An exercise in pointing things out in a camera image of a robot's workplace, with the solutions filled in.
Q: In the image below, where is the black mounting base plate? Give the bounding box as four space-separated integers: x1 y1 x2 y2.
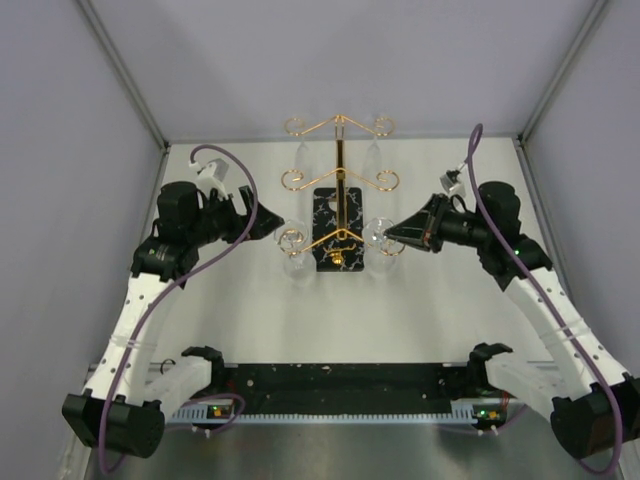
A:
172 360 521 416

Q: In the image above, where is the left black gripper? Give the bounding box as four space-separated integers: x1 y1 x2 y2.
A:
187 185 283 248

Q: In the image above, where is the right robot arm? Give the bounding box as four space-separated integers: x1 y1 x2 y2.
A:
385 181 639 460

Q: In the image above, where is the white slotted cable duct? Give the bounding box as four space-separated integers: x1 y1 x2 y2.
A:
167 402 506 427

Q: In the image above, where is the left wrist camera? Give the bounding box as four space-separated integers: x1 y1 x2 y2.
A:
189 158 229 196

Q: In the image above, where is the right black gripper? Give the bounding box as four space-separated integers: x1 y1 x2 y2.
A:
385 193 491 253

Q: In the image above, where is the gold wire wine glass rack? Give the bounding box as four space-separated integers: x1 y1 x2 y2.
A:
281 114 400 273

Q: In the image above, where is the clear wine glass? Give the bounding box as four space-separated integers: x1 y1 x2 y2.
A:
274 219 316 287
362 217 405 277

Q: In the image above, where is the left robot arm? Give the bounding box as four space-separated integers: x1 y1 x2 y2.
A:
62 181 284 458

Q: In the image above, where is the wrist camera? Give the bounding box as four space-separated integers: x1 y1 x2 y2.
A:
189 158 229 196
440 170 465 197

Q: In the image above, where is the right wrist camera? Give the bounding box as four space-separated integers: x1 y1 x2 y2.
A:
440 170 465 197

